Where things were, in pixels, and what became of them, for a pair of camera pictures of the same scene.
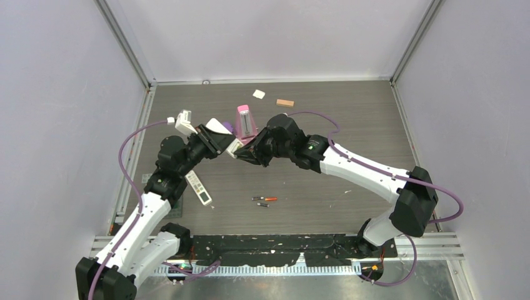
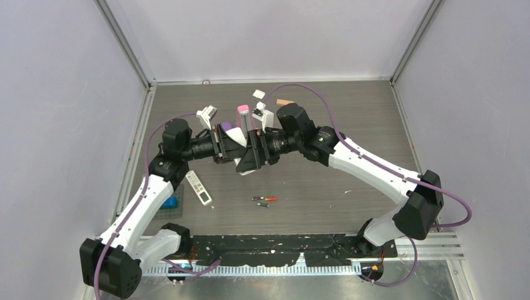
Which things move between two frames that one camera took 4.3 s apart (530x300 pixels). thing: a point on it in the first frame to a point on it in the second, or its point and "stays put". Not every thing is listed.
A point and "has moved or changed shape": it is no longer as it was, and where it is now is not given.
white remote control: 215,125 has moved or changed shape
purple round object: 228,125 stays put
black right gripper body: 269,149 stays put
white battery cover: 259,94 stays put
